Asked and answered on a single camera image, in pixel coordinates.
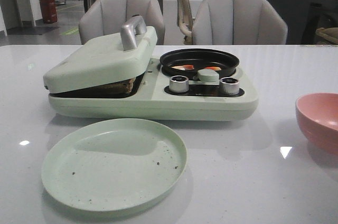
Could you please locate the silver right control knob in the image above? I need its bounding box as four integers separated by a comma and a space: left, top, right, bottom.
219, 77, 240, 96

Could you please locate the white bread slice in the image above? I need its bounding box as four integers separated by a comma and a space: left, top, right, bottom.
90, 78, 136, 95

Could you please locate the silver control knob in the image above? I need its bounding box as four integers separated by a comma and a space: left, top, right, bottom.
168, 75, 189, 94
219, 77, 240, 96

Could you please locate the green breakfast maker base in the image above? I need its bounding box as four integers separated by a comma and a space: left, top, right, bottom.
49, 58, 258, 121

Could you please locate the light green plate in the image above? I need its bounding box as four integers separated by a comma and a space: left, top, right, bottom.
41, 118, 187, 216

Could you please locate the black round frying pan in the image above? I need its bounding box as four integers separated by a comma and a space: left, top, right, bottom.
160, 48, 239, 80

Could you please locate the beige office chair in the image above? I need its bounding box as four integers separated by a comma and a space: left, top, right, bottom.
176, 0, 194, 45

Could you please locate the grey armchair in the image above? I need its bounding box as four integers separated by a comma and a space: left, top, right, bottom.
79, 0, 165, 45
192, 0, 288, 45

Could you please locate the silver left control knob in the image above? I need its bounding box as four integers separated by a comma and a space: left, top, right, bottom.
168, 75, 189, 94

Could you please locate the beige cushion at right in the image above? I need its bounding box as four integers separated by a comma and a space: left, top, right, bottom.
315, 27, 338, 44

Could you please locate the red bin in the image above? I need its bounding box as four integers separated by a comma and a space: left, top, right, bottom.
39, 0, 58, 24

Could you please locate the grey armchair left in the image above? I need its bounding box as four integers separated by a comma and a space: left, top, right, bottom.
79, 0, 165, 45

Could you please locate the green breakfast maker lid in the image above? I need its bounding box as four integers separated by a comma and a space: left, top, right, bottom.
43, 26, 157, 94

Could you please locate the pink bowl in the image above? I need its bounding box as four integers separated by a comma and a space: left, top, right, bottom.
296, 93, 337, 155

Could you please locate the green pan handle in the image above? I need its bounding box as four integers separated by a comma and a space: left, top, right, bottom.
193, 69, 219, 82

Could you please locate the grey armchair right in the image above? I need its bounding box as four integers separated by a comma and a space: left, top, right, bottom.
192, 0, 288, 45

